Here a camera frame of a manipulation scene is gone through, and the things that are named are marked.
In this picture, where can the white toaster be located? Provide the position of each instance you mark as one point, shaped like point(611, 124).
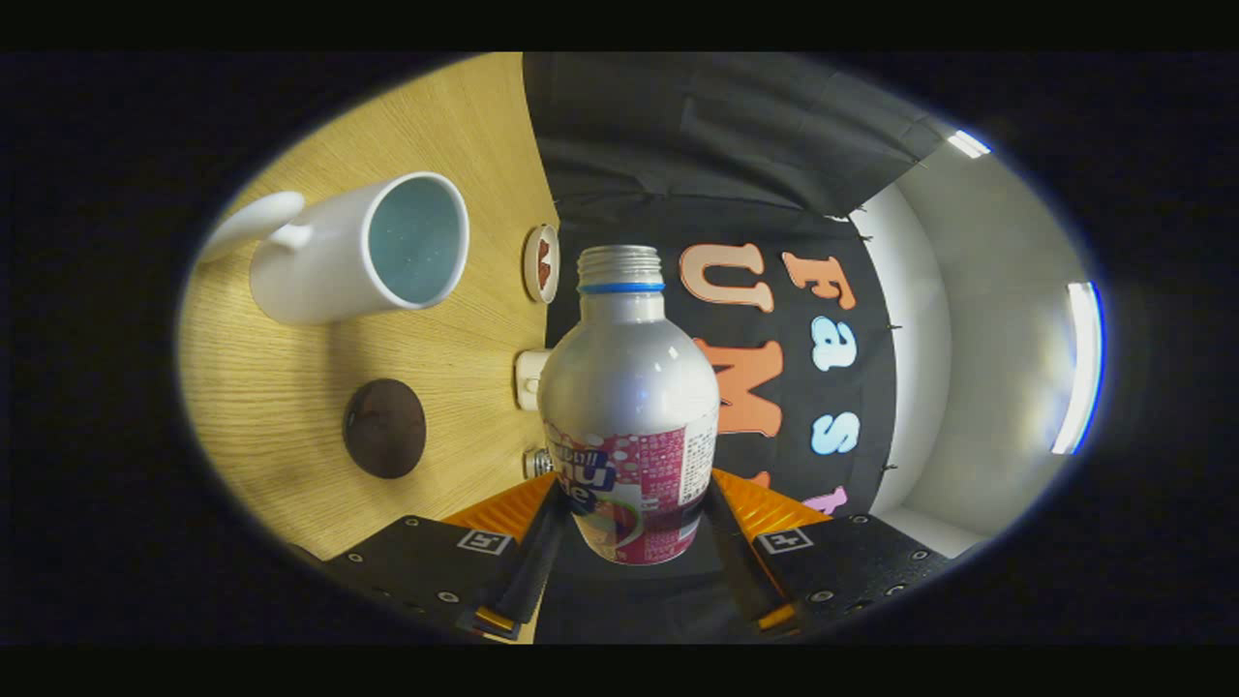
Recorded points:
point(529, 379)

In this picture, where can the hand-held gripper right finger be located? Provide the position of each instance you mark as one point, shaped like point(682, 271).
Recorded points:
point(852, 561)

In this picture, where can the ceiling light strip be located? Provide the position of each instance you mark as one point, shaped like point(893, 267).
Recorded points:
point(968, 144)

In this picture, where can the white cup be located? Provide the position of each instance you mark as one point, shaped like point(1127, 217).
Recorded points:
point(319, 252)

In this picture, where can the wooden table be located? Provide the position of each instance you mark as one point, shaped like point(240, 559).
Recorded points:
point(290, 387)

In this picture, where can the silver juice bottle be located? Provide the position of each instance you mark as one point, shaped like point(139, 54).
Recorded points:
point(629, 387)

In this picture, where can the dark round coaster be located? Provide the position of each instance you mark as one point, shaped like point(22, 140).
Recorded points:
point(385, 429)

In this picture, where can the black backdrop cloth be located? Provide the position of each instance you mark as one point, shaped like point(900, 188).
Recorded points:
point(726, 126)

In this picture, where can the small white plate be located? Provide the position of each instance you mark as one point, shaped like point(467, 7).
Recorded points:
point(531, 263)

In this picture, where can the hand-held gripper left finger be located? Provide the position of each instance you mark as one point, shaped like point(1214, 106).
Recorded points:
point(426, 566)

